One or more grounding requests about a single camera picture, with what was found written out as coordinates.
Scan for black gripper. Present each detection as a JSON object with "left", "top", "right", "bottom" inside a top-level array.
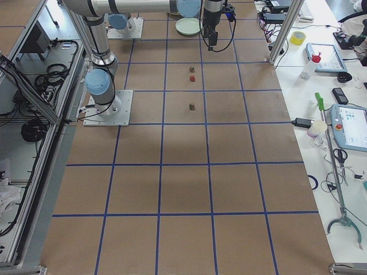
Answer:
[{"left": 202, "top": 0, "right": 222, "bottom": 46}]

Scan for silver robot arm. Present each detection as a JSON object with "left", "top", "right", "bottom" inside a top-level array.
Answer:
[
  {"left": 64, "top": 0, "right": 201, "bottom": 68},
  {"left": 108, "top": 1, "right": 235, "bottom": 51}
]

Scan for light green plate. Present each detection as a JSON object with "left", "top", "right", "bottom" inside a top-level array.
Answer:
[{"left": 175, "top": 18, "right": 201, "bottom": 36}]

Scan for black power brick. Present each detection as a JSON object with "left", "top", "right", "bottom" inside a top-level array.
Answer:
[{"left": 261, "top": 13, "right": 286, "bottom": 24}]

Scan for yellow tape roll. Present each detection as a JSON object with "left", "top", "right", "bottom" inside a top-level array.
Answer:
[{"left": 290, "top": 31, "right": 306, "bottom": 46}]

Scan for clear bottle red cap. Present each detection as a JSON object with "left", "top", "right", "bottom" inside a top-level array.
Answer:
[{"left": 300, "top": 53, "right": 321, "bottom": 80}]

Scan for far teach pendant tablet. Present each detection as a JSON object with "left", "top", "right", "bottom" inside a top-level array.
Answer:
[{"left": 306, "top": 43, "right": 348, "bottom": 73}]

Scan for teach pendant tablet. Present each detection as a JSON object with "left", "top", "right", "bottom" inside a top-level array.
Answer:
[
  {"left": 306, "top": 43, "right": 348, "bottom": 73},
  {"left": 330, "top": 104, "right": 366, "bottom": 152}
]

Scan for black power adapter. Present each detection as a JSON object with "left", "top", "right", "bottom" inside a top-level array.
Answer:
[{"left": 291, "top": 117, "right": 313, "bottom": 129}]

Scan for black remote control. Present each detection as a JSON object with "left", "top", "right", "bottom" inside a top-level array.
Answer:
[{"left": 332, "top": 88, "right": 349, "bottom": 105}]

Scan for white paper cup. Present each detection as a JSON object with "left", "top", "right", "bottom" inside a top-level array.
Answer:
[{"left": 307, "top": 120, "right": 327, "bottom": 138}]

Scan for near teach pendant tablet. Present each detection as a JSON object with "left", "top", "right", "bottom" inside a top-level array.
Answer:
[{"left": 330, "top": 104, "right": 366, "bottom": 152}]

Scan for black scissors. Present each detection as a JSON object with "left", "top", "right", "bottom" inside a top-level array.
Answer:
[{"left": 333, "top": 148, "right": 348, "bottom": 165}]

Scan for blue tape roll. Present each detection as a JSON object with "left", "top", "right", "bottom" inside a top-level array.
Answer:
[{"left": 308, "top": 175, "right": 319, "bottom": 190}]

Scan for long reacher grabber tool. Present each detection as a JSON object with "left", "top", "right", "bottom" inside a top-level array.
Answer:
[{"left": 314, "top": 92, "right": 364, "bottom": 249}]

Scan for aluminium frame post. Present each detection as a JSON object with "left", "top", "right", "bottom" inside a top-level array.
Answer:
[{"left": 268, "top": 0, "right": 304, "bottom": 65}]

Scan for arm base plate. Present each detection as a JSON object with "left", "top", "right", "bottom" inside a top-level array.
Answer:
[
  {"left": 107, "top": 14, "right": 144, "bottom": 40},
  {"left": 83, "top": 90, "right": 133, "bottom": 127}
]

